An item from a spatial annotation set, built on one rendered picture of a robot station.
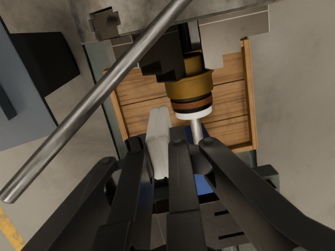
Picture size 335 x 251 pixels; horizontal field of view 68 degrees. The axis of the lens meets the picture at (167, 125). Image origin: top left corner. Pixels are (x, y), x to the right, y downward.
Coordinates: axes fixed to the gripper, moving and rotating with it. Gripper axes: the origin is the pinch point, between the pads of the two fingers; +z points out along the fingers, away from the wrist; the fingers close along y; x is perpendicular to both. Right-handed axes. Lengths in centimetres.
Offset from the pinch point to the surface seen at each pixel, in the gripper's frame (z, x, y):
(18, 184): -3.9, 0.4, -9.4
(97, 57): 78, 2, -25
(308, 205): 139, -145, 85
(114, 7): 11.8, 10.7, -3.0
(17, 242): 126, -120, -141
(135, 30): 11.1, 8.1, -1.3
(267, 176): 43, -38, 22
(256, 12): 23.1, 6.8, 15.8
